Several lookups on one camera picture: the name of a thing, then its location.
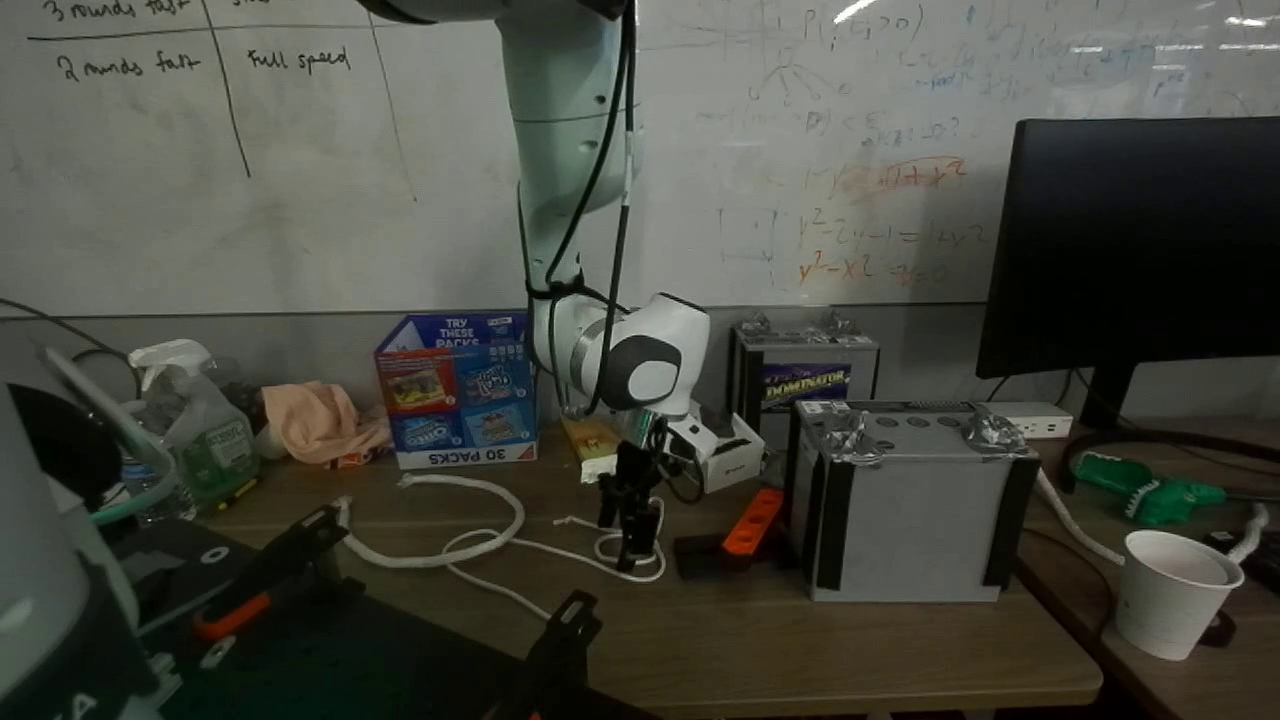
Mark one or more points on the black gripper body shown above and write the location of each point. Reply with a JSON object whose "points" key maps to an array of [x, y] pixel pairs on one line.
{"points": [[636, 483]]}

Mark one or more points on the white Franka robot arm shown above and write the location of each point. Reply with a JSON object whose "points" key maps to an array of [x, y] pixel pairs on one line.
{"points": [[565, 133]]}

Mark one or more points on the small white open box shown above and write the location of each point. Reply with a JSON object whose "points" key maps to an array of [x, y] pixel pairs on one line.
{"points": [[724, 461]]}

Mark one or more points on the grey box with label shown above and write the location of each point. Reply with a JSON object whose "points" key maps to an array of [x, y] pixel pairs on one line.
{"points": [[800, 366]]}

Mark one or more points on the blue cardboard box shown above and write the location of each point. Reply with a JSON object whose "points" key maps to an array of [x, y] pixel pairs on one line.
{"points": [[453, 395]]}

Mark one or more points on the large grey metal box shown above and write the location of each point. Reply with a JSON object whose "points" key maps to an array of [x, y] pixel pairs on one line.
{"points": [[906, 520]]}

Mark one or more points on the black flat block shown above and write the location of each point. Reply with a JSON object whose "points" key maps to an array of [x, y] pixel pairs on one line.
{"points": [[701, 553]]}

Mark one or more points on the orange block with holes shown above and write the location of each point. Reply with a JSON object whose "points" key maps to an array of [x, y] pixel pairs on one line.
{"points": [[752, 520]]}

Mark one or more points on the peach cloth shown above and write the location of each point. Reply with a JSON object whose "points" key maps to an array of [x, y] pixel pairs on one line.
{"points": [[315, 426]]}

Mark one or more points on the white power strip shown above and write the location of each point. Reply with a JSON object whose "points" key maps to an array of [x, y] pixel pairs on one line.
{"points": [[1032, 423]]}

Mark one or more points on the green liquid spray bottle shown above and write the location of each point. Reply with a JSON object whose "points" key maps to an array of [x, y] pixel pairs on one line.
{"points": [[204, 443]]}

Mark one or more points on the clear plastic water bottle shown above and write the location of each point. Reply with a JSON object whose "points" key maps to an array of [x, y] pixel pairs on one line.
{"points": [[112, 426]]}

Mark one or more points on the white paper cup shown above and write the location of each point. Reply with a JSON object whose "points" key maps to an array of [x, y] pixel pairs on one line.
{"points": [[1174, 592]]}

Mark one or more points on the black computer monitor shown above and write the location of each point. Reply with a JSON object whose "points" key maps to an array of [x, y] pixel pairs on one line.
{"points": [[1134, 241]]}

